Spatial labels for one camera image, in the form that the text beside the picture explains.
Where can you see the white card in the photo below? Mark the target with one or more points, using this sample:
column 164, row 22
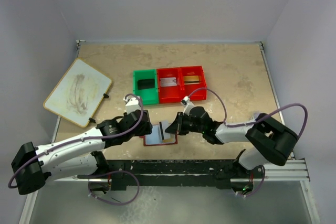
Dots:
column 168, row 82

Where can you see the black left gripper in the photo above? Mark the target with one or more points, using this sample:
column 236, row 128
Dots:
column 145, row 129

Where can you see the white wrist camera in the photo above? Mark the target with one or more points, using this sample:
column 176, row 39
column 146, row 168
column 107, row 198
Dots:
column 187, row 105
column 131, row 104

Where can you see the middle red plastic bin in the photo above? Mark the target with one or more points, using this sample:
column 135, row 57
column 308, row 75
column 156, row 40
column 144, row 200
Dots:
column 170, row 94

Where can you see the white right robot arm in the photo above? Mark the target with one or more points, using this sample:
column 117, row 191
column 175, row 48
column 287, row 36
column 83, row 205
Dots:
column 272, row 141

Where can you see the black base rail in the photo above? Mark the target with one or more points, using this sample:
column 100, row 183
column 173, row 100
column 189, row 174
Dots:
column 218, row 173

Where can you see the red leather card holder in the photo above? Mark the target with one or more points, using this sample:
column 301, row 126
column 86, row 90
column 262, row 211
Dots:
column 154, row 138

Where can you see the yellow-framed whiteboard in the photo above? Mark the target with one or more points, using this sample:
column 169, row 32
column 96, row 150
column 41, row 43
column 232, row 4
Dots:
column 78, row 94

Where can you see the black VIP card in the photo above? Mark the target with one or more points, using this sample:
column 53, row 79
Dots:
column 145, row 84

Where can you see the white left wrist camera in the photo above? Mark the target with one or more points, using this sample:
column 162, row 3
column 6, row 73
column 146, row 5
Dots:
column 131, row 104

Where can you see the outer red plastic bin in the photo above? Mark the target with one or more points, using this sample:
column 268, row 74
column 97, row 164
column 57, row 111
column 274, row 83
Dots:
column 189, row 88

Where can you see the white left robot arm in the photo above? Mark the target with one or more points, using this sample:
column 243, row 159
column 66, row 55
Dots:
column 34, row 166

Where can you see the silver VIP card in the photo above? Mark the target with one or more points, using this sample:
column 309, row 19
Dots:
column 163, row 125

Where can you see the green plastic bin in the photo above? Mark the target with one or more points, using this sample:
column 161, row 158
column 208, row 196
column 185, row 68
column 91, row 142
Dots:
column 148, row 96

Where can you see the aluminium table frame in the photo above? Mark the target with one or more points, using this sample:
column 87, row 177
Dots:
column 284, row 196

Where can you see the gold card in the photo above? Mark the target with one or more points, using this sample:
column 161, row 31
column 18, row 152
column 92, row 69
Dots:
column 170, row 140
column 191, row 80

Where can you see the red plastic bin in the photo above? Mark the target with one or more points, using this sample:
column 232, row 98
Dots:
column 189, row 88
column 170, row 94

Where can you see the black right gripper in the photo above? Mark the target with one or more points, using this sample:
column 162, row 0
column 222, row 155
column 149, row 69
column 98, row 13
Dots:
column 178, row 124

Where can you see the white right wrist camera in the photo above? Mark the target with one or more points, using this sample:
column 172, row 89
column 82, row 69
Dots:
column 187, row 105

